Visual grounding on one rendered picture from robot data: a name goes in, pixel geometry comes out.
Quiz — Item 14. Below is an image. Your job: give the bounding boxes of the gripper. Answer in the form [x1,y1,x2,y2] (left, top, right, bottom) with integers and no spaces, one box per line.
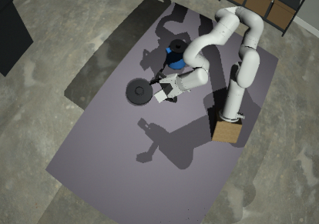
[149,72,185,102]

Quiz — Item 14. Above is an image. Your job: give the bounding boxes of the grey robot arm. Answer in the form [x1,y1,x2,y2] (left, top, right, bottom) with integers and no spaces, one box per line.
[176,6,264,122]

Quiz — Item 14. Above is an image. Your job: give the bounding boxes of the blue kettle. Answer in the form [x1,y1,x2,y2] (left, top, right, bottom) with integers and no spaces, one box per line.
[166,39,192,70]

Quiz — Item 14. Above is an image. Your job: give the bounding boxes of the dark grey round disk with central stud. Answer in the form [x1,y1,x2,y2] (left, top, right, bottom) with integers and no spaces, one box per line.
[126,79,153,105]

